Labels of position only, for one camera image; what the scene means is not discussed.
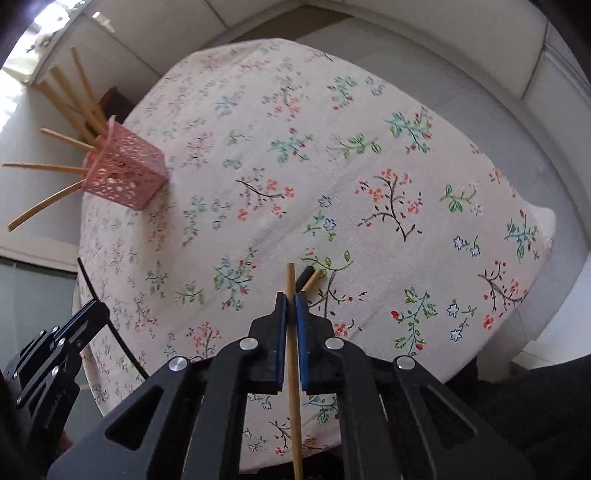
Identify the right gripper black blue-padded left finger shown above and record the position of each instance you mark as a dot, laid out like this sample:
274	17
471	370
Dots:
267	368

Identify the black chopstick on table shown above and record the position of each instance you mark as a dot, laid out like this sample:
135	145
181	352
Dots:
302	279

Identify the glass sliding door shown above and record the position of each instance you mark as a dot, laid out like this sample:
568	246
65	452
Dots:
32	299

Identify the pink perforated utensil holder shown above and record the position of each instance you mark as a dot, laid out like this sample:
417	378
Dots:
126	170

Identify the bamboo chopstick on table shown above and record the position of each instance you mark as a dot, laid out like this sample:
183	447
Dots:
312	282

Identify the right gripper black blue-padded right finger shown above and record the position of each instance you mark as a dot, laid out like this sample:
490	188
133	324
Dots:
318	371

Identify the red-rimmed dark trash bin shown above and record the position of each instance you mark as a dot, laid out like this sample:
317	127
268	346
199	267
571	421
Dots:
115	104

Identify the bamboo chopstick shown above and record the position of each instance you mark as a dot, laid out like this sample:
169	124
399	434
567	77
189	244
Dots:
312	282
68	140
97	110
69	90
293	379
40	206
62	108
48	167

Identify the floral tablecloth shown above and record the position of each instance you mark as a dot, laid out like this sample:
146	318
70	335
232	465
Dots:
278	153

